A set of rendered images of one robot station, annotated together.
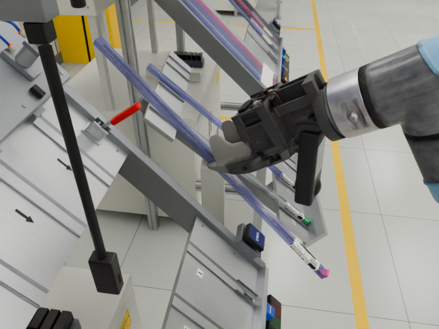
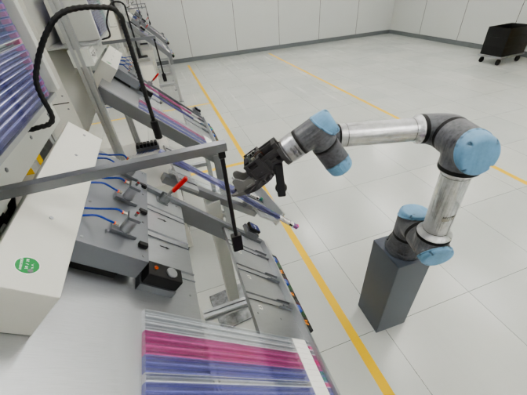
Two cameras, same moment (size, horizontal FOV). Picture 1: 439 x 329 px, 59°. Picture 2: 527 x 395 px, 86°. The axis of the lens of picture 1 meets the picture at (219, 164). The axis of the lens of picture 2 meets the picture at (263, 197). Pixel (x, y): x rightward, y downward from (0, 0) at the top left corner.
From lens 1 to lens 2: 34 cm
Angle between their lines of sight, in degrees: 20
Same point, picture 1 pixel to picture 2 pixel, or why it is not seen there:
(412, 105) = (315, 142)
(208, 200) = not seen: hidden behind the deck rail
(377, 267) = (303, 230)
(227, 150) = (242, 183)
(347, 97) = (291, 145)
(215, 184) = (216, 211)
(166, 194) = (205, 221)
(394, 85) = (307, 136)
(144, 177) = (191, 215)
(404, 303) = (323, 242)
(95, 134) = (164, 201)
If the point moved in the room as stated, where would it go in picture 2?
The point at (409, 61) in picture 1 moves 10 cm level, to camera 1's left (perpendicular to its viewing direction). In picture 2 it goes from (310, 125) to (276, 135)
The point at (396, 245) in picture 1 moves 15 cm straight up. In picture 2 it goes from (307, 215) to (308, 201)
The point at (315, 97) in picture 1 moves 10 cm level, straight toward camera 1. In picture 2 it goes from (278, 149) to (288, 167)
